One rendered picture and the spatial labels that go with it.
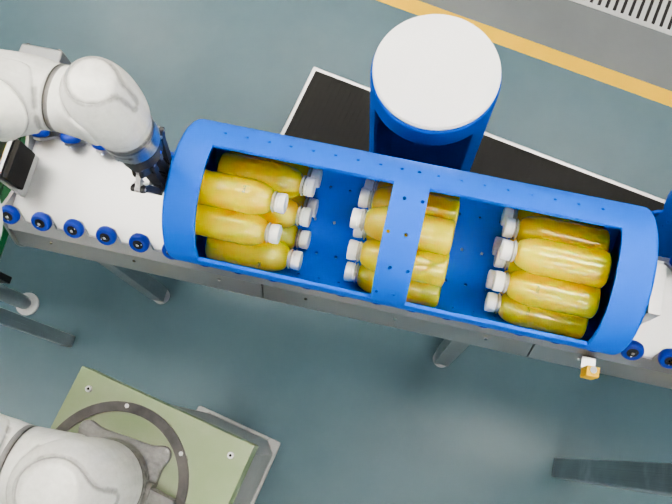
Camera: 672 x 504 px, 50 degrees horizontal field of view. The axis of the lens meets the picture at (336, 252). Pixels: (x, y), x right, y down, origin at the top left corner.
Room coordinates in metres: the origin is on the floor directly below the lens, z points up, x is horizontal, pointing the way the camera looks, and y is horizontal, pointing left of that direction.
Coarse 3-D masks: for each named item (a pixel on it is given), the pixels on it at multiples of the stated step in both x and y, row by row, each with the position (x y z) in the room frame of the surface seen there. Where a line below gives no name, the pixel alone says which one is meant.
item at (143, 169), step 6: (162, 144) 0.54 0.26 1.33; (156, 150) 0.51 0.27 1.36; (162, 150) 0.53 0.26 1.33; (156, 156) 0.51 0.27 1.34; (144, 162) 0.50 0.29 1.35; (150, 162) 0.50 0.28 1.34; (156, 162) 0.51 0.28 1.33; (132, 168) 0.50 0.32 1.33; (138, 168) 0.50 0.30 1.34; (144, 168) 0.50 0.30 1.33; (132, 174) 0.50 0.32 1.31; (144, 174) 0.50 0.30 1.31
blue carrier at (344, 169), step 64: (192, 128) 0.62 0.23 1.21; (192, 192) 0.48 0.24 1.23; (320, 192) 0.54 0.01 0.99; (448, 192) 0.42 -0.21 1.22; (512, 192) 0.40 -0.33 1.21; (192, 256) 0.40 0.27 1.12; (320, 256) 0.40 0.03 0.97; (384, 256) 0.32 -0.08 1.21; (640, 256) 0.25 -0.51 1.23; (640, 320) 0.14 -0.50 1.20
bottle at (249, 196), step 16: (208, 176) 0.53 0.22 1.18; (224, 176) 0.53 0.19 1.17; (240, 176) 0.53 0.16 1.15; (208, 192) 0.50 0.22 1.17; (224, 192) 0.49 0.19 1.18; (240, 192) 0.49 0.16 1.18; (256, 192) 0.48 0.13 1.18; (272, 192) 0.49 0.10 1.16; (224, 208) 0.47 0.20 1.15; (240, 208) 0.46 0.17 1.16; (256, 208) 0.46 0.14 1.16; (272, 208) 0.46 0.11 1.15
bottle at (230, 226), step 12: (204, 216) 0.47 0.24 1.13; (216, 216) 0.46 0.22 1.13; (228, 216) 0.46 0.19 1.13; (240, 216) 0.46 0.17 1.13; (252, 216) 0.46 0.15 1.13; (204, 228) 0.45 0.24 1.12; (216, 228) 0.44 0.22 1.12; (228, 228) 0.44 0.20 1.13; (240, 228) 0.43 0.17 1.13; (252, 228) 0.43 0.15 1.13; (264, 228) 0.43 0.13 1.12; (228, 240) 0.42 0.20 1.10; (240, 240) 0.42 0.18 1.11; (252, 240) 0.41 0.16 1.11; (264, 240) 0.41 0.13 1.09
